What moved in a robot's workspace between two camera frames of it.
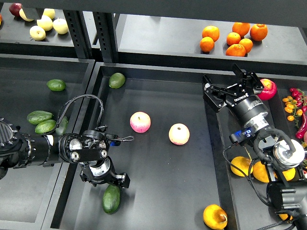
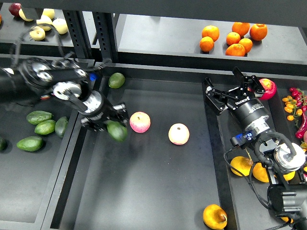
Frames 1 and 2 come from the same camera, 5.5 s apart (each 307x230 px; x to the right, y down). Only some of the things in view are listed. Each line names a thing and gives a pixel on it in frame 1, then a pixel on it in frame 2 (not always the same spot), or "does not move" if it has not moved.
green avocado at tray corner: x=116 y=80 does not move
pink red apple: x=140 y=121 does not move
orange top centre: x=242 y=28 does not move
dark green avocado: x=111 y=199 -> x=116 y=130
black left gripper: x=105 y=173 -> x=99 y=107
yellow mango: x=215 y=217 does not move
